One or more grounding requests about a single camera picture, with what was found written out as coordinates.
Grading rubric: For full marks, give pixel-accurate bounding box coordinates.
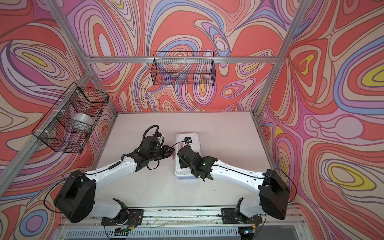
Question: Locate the white blue plastic tool box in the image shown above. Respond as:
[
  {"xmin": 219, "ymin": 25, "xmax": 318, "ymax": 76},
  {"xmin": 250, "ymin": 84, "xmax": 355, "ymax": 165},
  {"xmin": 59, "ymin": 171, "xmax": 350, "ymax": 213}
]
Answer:
[{"xmin": 173, "ymin": 133, "xmax": 201, "ymax": 180}]

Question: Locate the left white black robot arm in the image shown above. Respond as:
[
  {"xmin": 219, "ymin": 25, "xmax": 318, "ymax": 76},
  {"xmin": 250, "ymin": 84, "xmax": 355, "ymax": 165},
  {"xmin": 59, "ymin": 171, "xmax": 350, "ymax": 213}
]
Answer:
[{"xmin": 54, "ymin": 125, "xmax": 175, "ymax": 225}]

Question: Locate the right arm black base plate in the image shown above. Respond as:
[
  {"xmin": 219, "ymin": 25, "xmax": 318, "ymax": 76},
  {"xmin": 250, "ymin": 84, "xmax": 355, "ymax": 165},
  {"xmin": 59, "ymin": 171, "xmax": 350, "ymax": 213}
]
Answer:
[{"xmin": 218, "ymin": 208, "xmax": 263, "ymax": 226}]

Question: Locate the aluminium mounting rail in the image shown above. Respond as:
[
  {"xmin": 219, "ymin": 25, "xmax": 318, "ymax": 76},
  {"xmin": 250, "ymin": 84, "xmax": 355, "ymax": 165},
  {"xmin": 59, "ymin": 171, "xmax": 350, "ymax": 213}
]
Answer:
[{"xmin": 59, "ymin": 205, "xmax": 307, "ymax": 229}]

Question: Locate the black wire basket left wall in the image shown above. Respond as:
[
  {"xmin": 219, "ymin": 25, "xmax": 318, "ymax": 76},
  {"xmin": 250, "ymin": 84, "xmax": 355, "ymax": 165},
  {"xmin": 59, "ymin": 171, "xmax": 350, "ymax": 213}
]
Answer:
[{"xmin": 32, "ymin": 83, "xmax": 109, "ymax": 154}]

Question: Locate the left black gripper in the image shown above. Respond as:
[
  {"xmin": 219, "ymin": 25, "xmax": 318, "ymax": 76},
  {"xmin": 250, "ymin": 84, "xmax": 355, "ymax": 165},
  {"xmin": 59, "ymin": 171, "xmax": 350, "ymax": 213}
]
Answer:
[{"xmin": 147, "ymin": 145, "xmax": 176, "ymax": 163}]

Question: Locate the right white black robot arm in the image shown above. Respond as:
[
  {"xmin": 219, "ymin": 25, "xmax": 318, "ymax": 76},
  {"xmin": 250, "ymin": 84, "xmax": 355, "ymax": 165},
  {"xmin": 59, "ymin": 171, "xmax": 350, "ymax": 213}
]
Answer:
[{"xmin": 177, "ymin": 142, "xmax": 291, "ymax": 224}]

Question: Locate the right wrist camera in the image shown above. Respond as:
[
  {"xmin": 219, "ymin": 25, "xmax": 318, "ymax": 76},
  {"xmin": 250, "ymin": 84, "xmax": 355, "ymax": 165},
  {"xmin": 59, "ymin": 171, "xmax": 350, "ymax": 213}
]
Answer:
[{"xmin": 184, "ymin": 137, "xmax": 192, "ymax": 144}]

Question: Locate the grey duct tape roll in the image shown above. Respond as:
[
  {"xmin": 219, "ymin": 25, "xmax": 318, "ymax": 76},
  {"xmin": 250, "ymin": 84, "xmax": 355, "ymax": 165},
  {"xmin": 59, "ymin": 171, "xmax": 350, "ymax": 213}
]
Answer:
[{"xmin": 71, "ymin": 113, "xmax": 95, "ymax": 126}]

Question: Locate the black wire basket wall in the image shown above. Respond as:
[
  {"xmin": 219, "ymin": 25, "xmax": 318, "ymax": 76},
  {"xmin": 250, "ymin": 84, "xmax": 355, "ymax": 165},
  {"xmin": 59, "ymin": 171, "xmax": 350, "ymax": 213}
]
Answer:
[
  {"xmin": 32, "ymin": 83, "xmax": 109, "ymax": 154},
  {"xmin": 151, "ymin": 51, "xmax": 216, "ymax": 86}
]

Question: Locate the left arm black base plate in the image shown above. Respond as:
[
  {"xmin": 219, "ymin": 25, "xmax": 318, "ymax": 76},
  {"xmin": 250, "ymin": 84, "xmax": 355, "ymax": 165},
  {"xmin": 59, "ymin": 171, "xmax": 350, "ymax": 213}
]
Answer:
[{"xmin": 101, "ymin": 209, "xmax": 145, "ymax": 227}]

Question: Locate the black wire basket back wall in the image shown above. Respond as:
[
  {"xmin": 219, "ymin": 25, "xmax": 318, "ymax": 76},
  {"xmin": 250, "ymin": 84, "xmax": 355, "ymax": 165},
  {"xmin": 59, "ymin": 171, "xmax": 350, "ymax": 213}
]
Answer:
[{"xmin": 151, "ymin": 51, "xmax": 216, "ymax": 86}]

